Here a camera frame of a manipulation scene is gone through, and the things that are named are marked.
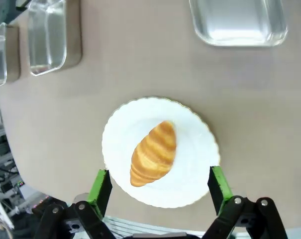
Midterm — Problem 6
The aluminium profile frame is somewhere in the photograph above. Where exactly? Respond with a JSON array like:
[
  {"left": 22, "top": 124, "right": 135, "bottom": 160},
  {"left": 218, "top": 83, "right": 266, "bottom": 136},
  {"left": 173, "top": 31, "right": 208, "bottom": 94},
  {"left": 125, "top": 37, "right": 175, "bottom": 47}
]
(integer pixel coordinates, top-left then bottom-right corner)
[{"left": 0, "top": 121, "right": 18, "bottom": 180}]

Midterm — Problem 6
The electronics box with LEDs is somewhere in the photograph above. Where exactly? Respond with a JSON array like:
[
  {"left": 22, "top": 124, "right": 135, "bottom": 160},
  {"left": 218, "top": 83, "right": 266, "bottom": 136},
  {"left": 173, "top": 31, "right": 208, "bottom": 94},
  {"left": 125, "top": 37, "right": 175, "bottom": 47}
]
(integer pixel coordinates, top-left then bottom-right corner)
[{"left": 15, "top": 182, "right": 52, "bottom": 215}]

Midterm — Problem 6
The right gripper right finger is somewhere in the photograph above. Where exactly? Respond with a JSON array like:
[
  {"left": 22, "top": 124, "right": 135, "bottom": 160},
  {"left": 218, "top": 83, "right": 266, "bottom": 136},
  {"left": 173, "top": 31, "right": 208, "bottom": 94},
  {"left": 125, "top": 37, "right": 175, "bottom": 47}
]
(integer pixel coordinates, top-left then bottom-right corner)
[{"left": 203, "top": 165, "right": 290, "bottom": 239}]

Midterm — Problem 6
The white scalloped plate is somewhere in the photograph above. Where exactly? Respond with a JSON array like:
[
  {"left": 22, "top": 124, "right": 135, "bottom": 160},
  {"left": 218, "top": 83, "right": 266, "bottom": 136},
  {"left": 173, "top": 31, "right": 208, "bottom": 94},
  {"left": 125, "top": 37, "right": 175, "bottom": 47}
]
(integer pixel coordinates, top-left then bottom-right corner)
[{"left": 101, "top": 96, "right": 220, "bottom": 209}]

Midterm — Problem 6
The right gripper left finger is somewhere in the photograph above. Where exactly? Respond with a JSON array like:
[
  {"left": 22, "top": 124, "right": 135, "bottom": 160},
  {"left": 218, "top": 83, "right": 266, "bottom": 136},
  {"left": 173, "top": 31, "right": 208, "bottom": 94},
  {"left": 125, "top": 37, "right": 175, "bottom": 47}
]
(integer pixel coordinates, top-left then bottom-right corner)
[{"left": 31, "top": 169, "right": 116, "bottom": 239}]

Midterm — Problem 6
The rectangular steel container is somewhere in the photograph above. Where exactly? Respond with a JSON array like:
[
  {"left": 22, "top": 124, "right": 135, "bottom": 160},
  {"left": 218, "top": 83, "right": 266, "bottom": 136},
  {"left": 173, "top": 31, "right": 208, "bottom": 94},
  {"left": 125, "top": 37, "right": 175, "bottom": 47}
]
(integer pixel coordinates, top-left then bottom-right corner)
[
  {"left": 189, "top": 0, "right": 289, "bottom": 47},
  {"left": 27, "top": 0, "right": 67, "bottom": 77}
]

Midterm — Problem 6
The golden croissant bread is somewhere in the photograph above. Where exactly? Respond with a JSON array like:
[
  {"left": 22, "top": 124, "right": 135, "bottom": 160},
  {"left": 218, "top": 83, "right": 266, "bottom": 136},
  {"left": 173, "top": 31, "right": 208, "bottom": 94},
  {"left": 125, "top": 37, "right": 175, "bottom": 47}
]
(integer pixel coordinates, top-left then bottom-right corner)
[{"left": 130, "top": 120, "right": 178, "bottom": 187}]

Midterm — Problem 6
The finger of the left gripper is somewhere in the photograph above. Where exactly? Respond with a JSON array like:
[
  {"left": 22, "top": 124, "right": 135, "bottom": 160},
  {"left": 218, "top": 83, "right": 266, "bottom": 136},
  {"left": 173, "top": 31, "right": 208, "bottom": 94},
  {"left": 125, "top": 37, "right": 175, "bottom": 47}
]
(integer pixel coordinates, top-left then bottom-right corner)
[{"left": 15, "top": 0, "right": 32, "bottom": 11}]

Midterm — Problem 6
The ribbed aluminium frame rail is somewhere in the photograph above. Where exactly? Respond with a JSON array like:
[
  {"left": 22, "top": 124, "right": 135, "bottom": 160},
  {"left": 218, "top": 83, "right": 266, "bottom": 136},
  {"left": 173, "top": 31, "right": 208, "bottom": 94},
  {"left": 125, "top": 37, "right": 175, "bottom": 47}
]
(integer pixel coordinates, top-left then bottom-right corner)
[{"left": 102, "top": 215, "right": 208, "bottom": 236}]

